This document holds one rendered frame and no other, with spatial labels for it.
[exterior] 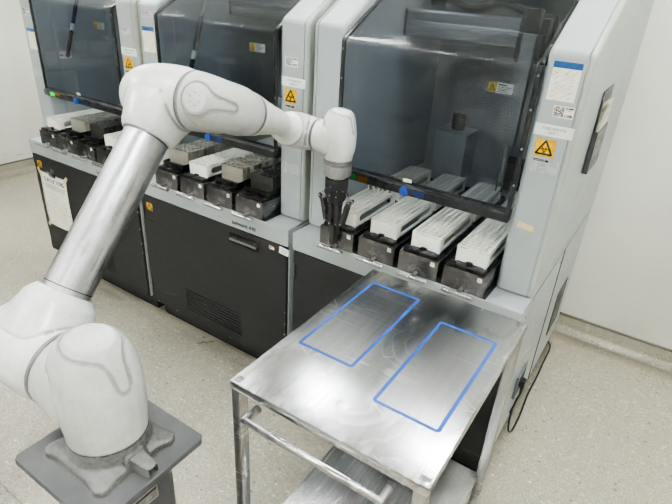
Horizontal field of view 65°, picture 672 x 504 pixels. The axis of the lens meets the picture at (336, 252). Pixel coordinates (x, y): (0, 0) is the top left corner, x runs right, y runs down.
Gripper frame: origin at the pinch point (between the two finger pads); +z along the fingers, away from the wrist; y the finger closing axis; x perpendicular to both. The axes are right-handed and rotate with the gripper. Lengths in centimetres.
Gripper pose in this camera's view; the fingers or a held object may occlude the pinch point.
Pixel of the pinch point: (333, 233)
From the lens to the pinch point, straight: 178.6
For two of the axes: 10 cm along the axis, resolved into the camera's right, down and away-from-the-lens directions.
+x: -5.5, 3.6, -7.5
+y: -8.3, -3.0, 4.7
